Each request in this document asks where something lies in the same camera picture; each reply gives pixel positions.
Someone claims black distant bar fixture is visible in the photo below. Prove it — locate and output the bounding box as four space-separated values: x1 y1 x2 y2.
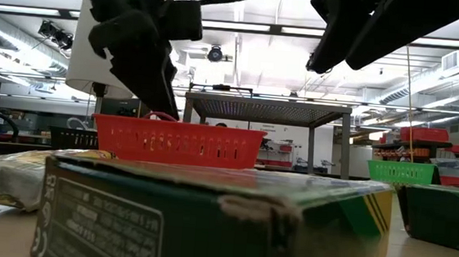
188 81 254 97

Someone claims red thin rubber band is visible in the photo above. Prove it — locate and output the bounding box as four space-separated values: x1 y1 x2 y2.
142 110 170 122

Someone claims snack bag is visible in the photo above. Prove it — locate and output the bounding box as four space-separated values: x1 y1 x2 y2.
0 142 119 219

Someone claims black plastic basket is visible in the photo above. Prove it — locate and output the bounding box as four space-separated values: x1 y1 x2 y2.
47 125 101 152

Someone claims black overhead crossbar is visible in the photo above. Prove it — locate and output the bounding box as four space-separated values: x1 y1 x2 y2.
0 2 459 51

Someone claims black ceiling camera cluster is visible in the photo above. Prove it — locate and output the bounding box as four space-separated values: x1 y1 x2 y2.
36 18 75 52

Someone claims green blue crayon box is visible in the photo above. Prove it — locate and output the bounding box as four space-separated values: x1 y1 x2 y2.
29 152 397 257
391 181 459 255

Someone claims yellow hanging cord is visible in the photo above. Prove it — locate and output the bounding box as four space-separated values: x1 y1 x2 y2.
397 46 423 164

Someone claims clear plastic storage bin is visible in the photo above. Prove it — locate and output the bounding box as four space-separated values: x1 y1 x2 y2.
430 156 459 179

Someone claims green plastic basket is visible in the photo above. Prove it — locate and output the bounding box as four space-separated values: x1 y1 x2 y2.
367 159 441 188

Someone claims red plastic basket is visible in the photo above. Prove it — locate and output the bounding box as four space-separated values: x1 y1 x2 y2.
89 112 269 173

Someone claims grey perforated metal shelf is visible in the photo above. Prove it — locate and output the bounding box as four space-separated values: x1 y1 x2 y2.
178 91 354 181

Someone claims white cylindrical table lamp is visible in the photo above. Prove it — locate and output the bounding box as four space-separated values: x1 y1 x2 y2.
62 0 142 119

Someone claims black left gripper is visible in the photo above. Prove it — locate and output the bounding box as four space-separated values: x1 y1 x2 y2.
82 0 189 120

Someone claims black monitor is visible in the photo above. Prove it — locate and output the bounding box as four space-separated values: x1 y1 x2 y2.
99 96 145 119

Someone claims round black ceiling camera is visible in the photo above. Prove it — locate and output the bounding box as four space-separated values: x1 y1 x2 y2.
206 44 224 63

